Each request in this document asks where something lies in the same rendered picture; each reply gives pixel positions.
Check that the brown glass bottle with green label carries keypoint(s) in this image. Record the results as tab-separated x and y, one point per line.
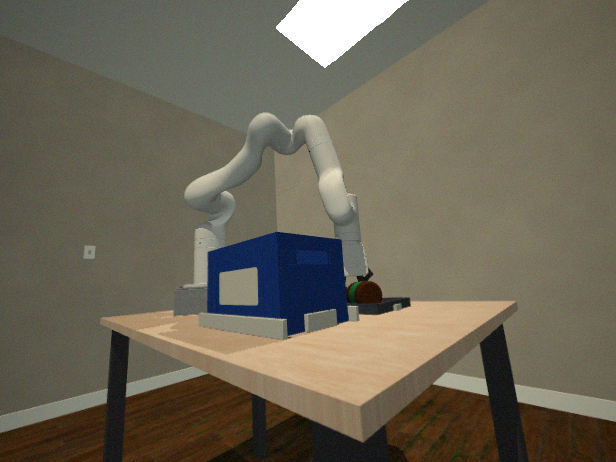
365	292

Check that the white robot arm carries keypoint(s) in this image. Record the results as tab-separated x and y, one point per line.
208	193

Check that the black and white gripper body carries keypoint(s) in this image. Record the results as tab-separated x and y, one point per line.
354	261

